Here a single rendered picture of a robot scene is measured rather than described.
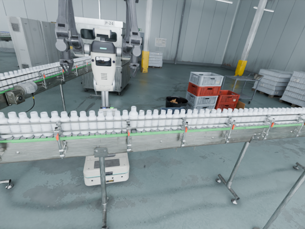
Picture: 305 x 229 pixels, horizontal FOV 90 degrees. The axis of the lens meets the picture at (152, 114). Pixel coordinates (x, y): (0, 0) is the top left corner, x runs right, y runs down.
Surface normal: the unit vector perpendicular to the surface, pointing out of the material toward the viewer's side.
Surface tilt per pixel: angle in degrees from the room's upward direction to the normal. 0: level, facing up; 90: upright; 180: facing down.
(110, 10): 90
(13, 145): 90
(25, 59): 90
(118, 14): 90
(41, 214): 0
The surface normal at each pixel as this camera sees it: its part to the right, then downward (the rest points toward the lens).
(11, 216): 0.10, -0.90
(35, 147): 0.25, 0.44
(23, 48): -0.07, 0.43
